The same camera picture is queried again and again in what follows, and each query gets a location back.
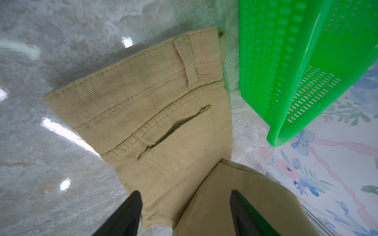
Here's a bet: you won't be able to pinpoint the khaki long pants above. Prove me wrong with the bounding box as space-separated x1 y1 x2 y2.
43 27 319 236

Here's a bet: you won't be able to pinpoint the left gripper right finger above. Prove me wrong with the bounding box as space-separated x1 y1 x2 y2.
229 189 280 236

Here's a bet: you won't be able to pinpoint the green plastic basket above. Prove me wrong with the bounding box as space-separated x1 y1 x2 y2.
239 0 378 147

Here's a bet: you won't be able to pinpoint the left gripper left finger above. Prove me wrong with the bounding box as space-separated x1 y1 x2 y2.
93 191 143 236

